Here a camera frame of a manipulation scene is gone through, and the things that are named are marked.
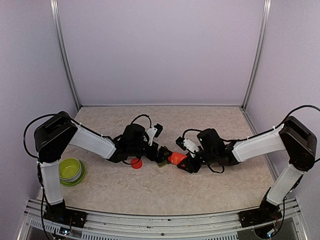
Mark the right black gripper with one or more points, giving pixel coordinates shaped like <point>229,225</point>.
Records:
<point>191,167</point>

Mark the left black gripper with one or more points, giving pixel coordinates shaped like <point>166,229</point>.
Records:
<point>160,158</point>

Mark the green weekly pill organizer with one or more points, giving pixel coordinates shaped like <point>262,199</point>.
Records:
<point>162,161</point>

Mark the red pill bottle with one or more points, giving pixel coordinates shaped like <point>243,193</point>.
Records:
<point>176,158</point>

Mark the red bottle cap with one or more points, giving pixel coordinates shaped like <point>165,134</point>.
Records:
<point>136,163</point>

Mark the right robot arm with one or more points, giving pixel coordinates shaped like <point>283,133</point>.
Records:
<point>290,136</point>

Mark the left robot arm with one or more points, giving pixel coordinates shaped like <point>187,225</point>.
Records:
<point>60,131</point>

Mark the green plate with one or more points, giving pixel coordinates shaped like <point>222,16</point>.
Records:
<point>76,179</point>

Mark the green bowl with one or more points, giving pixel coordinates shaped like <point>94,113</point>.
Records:
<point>68,168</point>

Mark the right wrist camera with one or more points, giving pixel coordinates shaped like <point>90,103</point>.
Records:
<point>187,145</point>

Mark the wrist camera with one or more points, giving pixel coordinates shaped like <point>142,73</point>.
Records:
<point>154,132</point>
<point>187,145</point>

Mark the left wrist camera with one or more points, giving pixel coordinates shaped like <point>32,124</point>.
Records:
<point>154,132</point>

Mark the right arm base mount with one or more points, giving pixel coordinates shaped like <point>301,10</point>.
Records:
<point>258,216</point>

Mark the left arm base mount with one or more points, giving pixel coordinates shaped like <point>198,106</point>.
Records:
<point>66,216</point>

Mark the front aluminium rail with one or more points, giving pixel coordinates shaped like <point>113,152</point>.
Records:
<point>100,225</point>

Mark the right aluminium frame post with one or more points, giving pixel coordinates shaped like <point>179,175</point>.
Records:
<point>258,53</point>

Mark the aluminium frame post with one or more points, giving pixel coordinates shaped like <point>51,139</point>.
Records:
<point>258,53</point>
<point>54,5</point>

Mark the left aluminium frame post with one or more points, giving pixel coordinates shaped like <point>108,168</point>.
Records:
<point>54,5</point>

